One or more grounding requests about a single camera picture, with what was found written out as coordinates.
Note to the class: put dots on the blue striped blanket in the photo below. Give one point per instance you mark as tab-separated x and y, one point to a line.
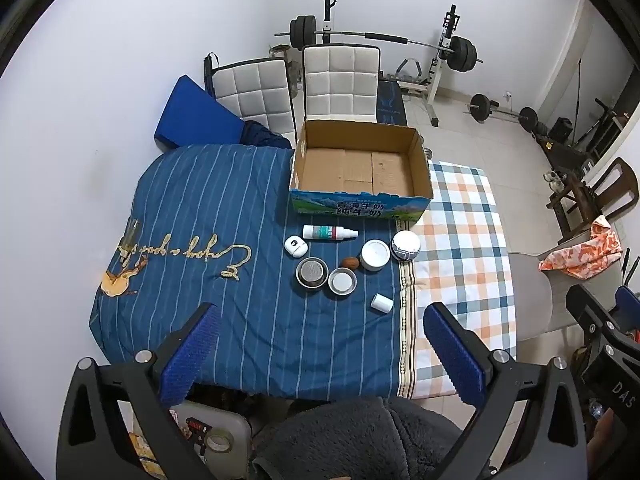
200	210

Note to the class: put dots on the person's dark fleece clothing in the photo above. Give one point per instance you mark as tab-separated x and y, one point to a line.
350	440

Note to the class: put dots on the orange patterned cloth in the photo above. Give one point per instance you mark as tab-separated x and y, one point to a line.
580	255

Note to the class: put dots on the short barbell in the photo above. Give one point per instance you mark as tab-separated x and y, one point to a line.
500	110

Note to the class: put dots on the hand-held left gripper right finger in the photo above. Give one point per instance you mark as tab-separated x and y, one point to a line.
455	355

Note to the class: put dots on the brown walnut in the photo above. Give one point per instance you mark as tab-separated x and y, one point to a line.
351	264

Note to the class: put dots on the white padded chair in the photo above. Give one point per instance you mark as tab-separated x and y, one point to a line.
340	82
255	92

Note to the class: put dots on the wooden chair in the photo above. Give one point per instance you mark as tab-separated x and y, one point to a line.
615	185

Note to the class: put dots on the black and red glue gun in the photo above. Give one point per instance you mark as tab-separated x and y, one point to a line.
194	430

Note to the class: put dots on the metal strainer cup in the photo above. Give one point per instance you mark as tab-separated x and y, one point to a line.
311	272

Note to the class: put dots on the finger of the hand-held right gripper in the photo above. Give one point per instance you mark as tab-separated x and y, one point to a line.
629	302
592	312

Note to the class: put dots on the long barbell with black plates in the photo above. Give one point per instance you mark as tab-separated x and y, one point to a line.
385	36

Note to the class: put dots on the grey upholstered chair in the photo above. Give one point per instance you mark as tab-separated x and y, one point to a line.
535	290

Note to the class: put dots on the dark blue cloth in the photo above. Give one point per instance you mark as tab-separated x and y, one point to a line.
262	136

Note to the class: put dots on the grey stool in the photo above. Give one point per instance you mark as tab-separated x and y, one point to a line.
235	425

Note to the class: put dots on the white round jar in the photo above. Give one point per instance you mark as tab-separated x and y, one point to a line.
375	255

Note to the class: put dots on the white weight bench rack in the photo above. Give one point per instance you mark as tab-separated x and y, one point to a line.
435	80

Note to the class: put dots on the cardboard box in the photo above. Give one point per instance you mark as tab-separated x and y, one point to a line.
350	165

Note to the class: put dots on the plaid checked blanket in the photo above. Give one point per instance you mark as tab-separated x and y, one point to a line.
460	220

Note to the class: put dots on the small round metal tin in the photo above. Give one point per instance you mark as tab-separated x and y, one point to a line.
342	280

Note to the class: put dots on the patterned round tin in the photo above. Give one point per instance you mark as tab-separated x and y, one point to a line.
406	244

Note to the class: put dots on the person's right hand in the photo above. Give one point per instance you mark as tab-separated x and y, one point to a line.
602	435

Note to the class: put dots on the blue foam cushion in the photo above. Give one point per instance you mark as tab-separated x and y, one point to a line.
192	115

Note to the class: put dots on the tape roll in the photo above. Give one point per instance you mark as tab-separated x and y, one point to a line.
218	441

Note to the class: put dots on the black exercise equipment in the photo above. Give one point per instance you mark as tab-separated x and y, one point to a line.
600	130

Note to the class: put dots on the white spray bottle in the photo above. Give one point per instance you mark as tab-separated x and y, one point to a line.
322	232

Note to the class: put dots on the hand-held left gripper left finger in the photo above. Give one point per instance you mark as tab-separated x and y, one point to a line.
192	355

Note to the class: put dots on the white earbud case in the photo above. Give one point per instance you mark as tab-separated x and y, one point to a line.
295	246

